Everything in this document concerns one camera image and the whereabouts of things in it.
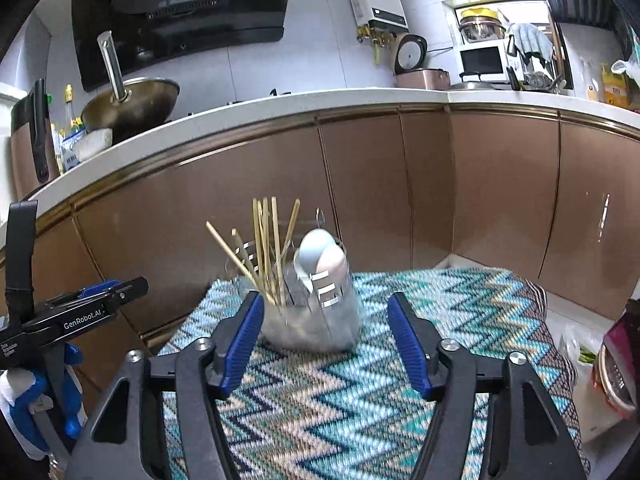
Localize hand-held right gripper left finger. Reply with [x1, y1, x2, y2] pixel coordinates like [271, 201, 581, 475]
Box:
[65, 290, 266, 480]

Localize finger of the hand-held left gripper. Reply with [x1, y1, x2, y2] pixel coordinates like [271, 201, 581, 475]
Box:
[100, 276, 150, 311]
[47, 280, 123, 308]

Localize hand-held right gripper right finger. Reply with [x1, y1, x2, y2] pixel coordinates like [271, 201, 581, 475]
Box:
[387, 291, 588, 480]

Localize wire utensil basket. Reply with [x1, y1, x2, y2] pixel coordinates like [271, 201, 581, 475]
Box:
[227, 207, 362, 353]

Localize bundle of bamboo chopsticks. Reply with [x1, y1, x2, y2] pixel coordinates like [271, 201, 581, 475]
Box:
[206, 196, 302, 306]

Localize light blue ceramic spoon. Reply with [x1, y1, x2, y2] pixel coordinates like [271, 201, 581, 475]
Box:
[295, 228, 335, 281]

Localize person's left hand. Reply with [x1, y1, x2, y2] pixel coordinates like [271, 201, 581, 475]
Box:
[0, 345, 86, 463]

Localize zigzag knitted tablecloth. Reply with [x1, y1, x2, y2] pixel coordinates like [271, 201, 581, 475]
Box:
[157, 267, 586, 480]

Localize white and blue packet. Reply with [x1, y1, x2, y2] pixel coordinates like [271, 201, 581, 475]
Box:
[60, 130, 91, 171]

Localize brown appliance black top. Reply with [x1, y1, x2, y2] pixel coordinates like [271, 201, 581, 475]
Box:
[9, 95, 61, 201]

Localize black knife holder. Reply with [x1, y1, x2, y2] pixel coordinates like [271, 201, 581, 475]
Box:
[27, 79, 51, 183]

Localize plastic bag with greens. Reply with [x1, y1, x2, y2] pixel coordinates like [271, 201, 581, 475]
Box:
[555, 320, 608, 441]

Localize brown kitchen cabinets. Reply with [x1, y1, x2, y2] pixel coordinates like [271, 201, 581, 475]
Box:
[0, 105, 640, 391]

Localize oil bottle yellow cap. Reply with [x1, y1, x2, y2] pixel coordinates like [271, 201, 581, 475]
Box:
[60, 84, 81, 136]

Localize white kitchen countertop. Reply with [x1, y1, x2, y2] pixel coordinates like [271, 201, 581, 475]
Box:
[0, 87, 640, 241]

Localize maroon container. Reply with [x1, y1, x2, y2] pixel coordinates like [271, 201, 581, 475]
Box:
[592, 297, 640, 423]

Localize pink rice cooker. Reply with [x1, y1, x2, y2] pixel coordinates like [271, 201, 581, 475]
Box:
[392, 34, 452, 90]

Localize black range hood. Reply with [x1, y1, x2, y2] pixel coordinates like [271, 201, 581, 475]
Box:
[71, 0, 298, 93]

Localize white microwave oven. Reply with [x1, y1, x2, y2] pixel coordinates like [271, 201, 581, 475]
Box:
[452, 41, 510, 83]

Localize metal dish rack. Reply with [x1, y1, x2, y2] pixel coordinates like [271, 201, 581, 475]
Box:
[507, 52, 571, 95]

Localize yellow valve pipes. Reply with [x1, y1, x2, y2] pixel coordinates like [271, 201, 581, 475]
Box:
[356, 27, 401, 66]

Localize steel pot yellow lid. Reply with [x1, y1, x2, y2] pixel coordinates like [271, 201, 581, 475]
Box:
[457, 7, 508, 45]

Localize light blue hanging cloth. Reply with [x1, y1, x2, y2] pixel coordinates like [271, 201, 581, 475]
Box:
[510, 22, 556, 61]

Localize steel wok with handle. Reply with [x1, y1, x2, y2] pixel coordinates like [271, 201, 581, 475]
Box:
[80, 30, 182, 146]

